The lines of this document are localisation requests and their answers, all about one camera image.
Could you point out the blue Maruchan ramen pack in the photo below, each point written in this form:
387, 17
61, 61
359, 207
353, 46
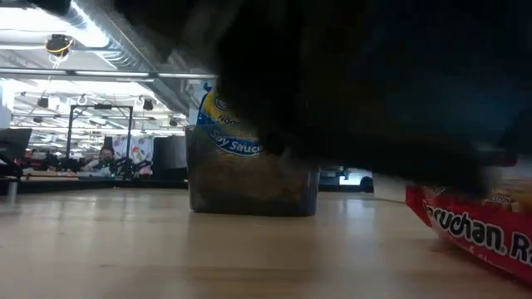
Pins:
228, 133

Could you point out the smoky grey plastic bin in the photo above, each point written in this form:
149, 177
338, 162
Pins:
249, 195

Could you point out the red Maruchan ramen pack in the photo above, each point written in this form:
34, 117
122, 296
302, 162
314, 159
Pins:
478, 241

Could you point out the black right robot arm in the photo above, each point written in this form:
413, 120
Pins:
457, 62

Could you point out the black panel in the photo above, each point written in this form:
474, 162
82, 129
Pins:
168, 158

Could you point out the colourful patterned cloth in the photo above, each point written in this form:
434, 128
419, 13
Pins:
139, 151

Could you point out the grey overhead light bar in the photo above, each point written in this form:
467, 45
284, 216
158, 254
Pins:
108, 74

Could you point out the person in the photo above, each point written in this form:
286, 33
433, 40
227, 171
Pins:
104, 158

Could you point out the distant dark table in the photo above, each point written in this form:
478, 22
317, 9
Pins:
83, 184

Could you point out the black monitor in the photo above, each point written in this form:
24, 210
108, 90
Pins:
14, 143

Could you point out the distant black frame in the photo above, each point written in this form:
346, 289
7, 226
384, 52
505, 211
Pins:
99, 106

